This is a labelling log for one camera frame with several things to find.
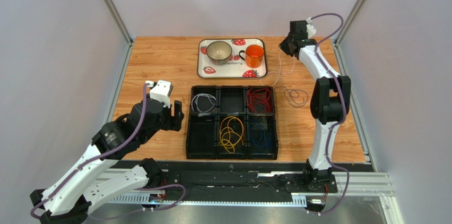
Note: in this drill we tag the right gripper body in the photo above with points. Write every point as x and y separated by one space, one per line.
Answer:
287 45

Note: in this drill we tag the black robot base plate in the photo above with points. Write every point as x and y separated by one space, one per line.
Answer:
234 182

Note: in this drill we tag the grey ceramic bowl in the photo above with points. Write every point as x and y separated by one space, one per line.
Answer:
219 52

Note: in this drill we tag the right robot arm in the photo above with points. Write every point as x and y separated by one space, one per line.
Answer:
330 101

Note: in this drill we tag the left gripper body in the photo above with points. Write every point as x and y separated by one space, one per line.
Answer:
166 121

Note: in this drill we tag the orange mug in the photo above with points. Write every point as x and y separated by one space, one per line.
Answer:
253 55

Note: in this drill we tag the strawberry pattern tray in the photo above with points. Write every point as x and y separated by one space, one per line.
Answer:
235 67

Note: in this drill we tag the aluminium frame rail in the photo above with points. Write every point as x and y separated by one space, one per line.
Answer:
361 190

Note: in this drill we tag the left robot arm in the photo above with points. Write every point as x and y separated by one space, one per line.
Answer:
75 196

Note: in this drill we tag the black six-compartment organizer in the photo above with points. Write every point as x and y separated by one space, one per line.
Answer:
232 122

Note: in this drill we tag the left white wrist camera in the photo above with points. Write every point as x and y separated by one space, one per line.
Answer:
160 91

